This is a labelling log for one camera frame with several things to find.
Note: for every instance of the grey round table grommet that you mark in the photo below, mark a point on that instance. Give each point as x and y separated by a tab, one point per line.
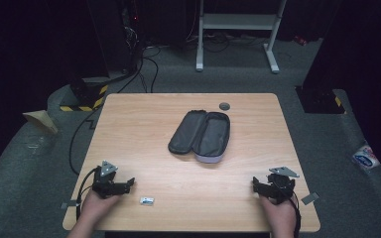
224	106

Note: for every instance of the white metal stand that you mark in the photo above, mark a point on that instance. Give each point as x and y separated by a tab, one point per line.
238	21

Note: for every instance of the black stand base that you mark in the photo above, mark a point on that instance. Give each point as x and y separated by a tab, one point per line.
320	100

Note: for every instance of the white and blue tissue packet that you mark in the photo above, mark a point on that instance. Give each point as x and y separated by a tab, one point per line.
365	158

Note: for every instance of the black box with striped edge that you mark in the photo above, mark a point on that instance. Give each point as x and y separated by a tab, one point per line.
84	95

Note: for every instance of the dark grey pencil case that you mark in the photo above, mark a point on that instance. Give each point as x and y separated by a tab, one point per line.
201	135

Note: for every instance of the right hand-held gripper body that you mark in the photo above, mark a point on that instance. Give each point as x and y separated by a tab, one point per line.
280	185

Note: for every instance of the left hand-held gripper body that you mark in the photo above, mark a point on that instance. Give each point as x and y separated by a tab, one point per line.
105	185

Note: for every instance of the grey tape strip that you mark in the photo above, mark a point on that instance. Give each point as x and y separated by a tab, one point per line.
310	198
69	205

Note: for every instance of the clear plastic wrapper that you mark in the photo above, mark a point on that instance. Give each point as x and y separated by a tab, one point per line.
37	145

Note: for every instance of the person's right hand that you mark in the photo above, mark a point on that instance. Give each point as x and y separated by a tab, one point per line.
279	216

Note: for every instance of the tan cardboard piece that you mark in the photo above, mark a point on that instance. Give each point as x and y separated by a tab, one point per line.
41	120

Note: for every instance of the person's left hand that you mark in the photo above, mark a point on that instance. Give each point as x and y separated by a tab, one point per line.
96	206

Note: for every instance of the dark equipment rack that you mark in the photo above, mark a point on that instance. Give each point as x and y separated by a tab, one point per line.
119	36

